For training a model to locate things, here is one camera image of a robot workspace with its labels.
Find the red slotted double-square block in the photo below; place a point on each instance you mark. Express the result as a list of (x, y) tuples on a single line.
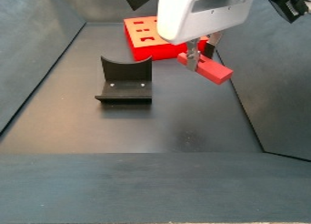
[(210, 69)]

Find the red foam shape board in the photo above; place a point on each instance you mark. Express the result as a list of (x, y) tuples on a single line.
[(144, 41)]

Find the black curved holder stand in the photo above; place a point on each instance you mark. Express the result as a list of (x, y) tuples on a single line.
[(127, 81)]

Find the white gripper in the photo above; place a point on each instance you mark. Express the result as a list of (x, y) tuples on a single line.
[(184, 20)]

